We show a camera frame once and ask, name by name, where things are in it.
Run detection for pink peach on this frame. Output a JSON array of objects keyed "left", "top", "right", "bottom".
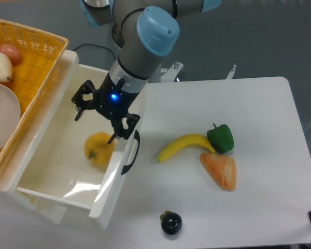
[{"left": 0, "top": 44, "right": 22, "bottom": 63}]

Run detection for yellow woven basket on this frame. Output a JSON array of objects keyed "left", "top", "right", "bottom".
[{"left": 0, "top": 19, "right": 68, "bottom": 167}]

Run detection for yellow banana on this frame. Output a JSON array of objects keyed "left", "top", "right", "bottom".
[{"left": 157, "top": 133, "right": 216, "bottom": 162}]

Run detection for white plate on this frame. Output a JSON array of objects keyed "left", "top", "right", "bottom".
[{"left": 0, "top": 84, "right": 21, "bottom": 149}]

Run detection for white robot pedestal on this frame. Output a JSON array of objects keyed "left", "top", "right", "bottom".
[{"left": 111, "top": 23, "right": 183, "bottom": 84}]

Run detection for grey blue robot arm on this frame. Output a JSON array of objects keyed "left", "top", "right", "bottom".
[{"left": 72, "top": 1, "right": 221, "bottom": 144}]

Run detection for open white upper drawer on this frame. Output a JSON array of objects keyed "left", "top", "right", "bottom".
[{"left": 17, "top": 64, "right": 140, "bottom": 229}]

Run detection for dark purple mangosteen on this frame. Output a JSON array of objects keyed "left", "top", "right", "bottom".
[{"left": 160, "top": 210, "right": 182, "bottom": 235}]

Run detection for orange bread wedge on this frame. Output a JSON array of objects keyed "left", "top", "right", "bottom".
[{"left": 200, "top": 153, "right": 237, "bottom": 191}]

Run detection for green bell pepper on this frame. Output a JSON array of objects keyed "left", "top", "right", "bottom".
[{"left": 207, "top": 123, "right": 234, "bottom": 154}]

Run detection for white drawer cabinet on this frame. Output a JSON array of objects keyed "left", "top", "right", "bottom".
[{"left": 0, "top": 50, "right": 79, "bottom": 224}]

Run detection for yellow bell pepper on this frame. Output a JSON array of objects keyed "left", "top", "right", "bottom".
[{"left": 84, "top": 132, "right": 116, "bottom": 166}]

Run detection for black cable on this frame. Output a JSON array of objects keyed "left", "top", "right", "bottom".
[{"left": 73, "top": 43, "right": 116, "bottom": 71}]

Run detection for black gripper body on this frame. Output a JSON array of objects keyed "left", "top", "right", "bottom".
[{"left": 93, "top": 73, "right": 140, "bottom": 122}]

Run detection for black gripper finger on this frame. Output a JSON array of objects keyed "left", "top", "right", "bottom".
[
  {"left": 71, "top": 79, "right": 97, "bottom": 121},
  {"left": 107, "top": 113, "right": 140, "bottom": 144}
]

